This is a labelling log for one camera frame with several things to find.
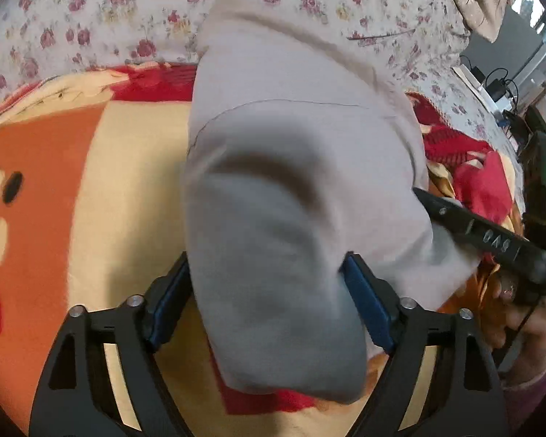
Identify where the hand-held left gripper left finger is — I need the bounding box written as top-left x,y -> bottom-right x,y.
29,251 -> 194,437

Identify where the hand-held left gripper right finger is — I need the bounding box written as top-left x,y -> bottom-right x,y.
340,251 -> 510,437

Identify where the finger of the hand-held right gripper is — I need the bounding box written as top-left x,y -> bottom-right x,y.
412,186 -> 531,265

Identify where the beige zip jacket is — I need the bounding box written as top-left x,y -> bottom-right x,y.
184,0 -> 483,403

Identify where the person's right forearm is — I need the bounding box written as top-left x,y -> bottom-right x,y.
500,359 -> 546,437

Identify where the person's right hand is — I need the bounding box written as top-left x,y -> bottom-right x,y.
482,275 -> 546,376

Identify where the black box device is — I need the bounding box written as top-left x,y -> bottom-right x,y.
525,106 -> 546,136

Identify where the orange yellow red printed blanket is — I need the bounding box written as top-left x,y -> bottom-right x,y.
0,61 -> 529,437

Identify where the black power adapter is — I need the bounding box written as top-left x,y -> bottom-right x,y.
486,78 -> 507,102

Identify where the white floral quilt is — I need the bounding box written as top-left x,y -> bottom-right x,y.
0,0 -> 524,155

